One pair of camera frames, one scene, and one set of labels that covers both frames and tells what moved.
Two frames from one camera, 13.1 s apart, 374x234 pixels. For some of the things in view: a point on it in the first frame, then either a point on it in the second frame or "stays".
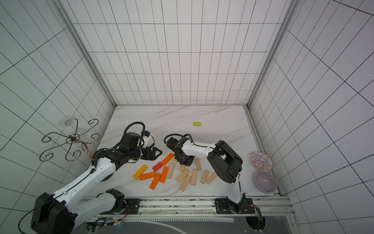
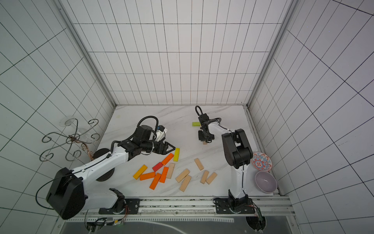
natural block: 211,178 stays
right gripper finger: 189,160 -> 210,137
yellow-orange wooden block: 140,172 stays
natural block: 198,164 stays
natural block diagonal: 183,186 stays
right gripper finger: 182,160 -> 201,136
